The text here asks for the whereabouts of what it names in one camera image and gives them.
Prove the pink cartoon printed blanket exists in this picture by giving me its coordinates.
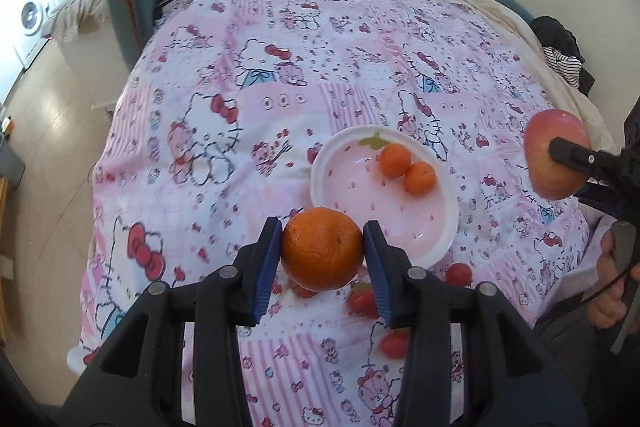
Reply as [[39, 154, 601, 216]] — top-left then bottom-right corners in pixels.
[[67, 0, 598, 427]]

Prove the large orange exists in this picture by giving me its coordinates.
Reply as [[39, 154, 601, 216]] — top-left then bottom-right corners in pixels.
[[281, 207, 365, 293]]

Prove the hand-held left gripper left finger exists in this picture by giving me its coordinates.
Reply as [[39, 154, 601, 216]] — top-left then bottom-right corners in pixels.
[[60, 217, 286, 427]]

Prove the small mandarin orange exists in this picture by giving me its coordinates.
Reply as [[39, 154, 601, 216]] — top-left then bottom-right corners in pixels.
[[378, 143, 412, 179], [404, 161, 437, 196]]

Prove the grey bin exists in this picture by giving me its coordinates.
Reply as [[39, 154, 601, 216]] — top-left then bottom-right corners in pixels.
[[0, 137, 26, 194]]

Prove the person's right hand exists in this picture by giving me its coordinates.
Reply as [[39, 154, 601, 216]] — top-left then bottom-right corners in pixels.
[[587, 229, 640, 330]]

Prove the black cloth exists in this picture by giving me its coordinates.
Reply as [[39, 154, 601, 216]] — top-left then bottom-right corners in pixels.
[[530, 16, 597, 96]]

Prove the striped cloth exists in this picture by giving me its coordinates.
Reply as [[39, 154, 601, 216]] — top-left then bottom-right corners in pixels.
[[542, 47, 586, 90]]

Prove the person's grey trouser leg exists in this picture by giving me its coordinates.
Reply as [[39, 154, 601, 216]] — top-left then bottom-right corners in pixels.
[[532, 292, 640, 427]]

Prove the red apple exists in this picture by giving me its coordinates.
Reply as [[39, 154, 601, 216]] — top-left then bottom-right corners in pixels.
[[523, 109, 592, 198]]

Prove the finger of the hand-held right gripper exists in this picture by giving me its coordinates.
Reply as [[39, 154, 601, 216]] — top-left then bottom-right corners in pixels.
[[574, 184, 632, 220], [548, 138, 626, 180]]

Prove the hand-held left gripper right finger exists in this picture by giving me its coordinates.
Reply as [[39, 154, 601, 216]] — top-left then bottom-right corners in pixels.
[[362, 220, 592, 427]]

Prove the red cherry tomato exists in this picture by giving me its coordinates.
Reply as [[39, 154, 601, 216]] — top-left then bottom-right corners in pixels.
[[445, 262, 474, 288], [377, 329, 412, 360]]

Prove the red strawberry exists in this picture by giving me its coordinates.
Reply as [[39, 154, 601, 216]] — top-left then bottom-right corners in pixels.
[[347, 282, 381, 320]]

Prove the beige fringed cloth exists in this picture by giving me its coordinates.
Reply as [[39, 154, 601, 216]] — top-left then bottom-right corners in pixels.
[[50, 0, 109, 44]]

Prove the black cable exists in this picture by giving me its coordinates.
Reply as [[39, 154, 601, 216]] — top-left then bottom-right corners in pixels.
[[570, 257, 632, 309]]

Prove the white pink plate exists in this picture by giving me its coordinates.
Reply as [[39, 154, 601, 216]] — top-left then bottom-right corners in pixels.
[[310, 127, 460, 269]]

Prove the white washing machine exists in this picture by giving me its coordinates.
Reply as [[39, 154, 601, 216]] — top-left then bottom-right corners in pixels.
[[0, 0, 57, 68]]

